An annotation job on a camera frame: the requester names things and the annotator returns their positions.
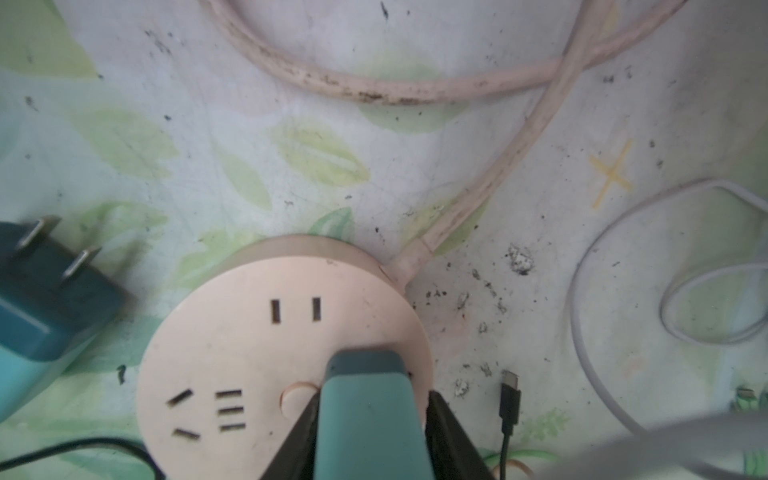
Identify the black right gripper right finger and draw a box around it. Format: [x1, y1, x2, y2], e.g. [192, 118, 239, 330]
[425, 391, 494, 480]

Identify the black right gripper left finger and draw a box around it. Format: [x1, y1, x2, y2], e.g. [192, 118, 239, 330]
[261, 393, 320, 480]

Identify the teal two-tone charger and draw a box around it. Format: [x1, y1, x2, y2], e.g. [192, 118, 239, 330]
[313, 350, 435, 479]

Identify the round pink power socket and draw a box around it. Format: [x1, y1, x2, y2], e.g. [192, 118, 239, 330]
[136, 235, 434, 479]

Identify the black USB cable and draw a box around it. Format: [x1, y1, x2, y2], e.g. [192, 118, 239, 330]
[0, 370, 522, 480]

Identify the white USB cable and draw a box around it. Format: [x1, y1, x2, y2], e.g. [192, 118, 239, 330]
[566, 178, 768, 439]

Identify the green USB cable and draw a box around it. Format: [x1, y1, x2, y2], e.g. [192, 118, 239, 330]
[479, 386, 768, 480]

